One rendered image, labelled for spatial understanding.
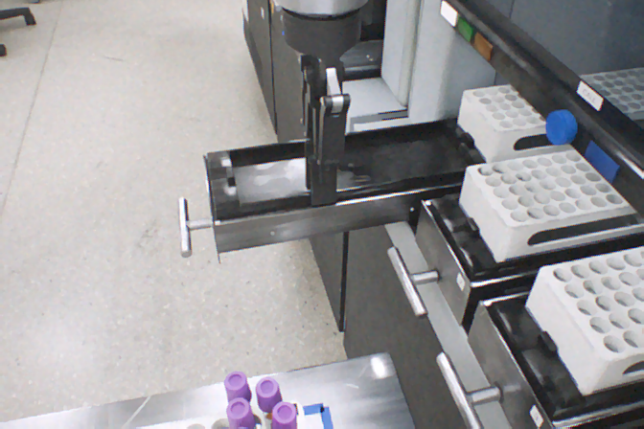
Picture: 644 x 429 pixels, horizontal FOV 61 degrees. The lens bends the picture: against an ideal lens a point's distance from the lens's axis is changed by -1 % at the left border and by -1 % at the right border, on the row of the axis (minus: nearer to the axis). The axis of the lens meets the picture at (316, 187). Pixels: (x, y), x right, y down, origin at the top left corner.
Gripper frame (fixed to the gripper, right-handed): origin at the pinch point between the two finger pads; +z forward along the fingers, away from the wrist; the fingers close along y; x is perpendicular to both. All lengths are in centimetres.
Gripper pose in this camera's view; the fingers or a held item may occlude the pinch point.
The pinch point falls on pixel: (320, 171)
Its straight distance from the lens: 64.0
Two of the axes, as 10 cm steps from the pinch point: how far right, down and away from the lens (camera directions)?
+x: -9.7, 1.5, -1.8
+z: 0.0, 7.6, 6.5
